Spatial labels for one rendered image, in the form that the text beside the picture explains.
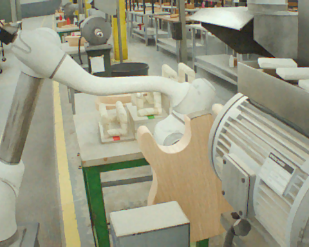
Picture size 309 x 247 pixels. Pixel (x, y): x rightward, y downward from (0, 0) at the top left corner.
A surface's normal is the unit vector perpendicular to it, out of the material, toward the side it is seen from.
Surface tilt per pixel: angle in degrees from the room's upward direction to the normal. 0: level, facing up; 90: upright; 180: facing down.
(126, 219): 0
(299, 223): 82
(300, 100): 90
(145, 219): 0
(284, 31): 90
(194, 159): 91
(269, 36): 90
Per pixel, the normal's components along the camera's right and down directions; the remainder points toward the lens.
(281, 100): -0.97, 0.14
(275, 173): -0.88, -0.32
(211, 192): 0.26, 0.35
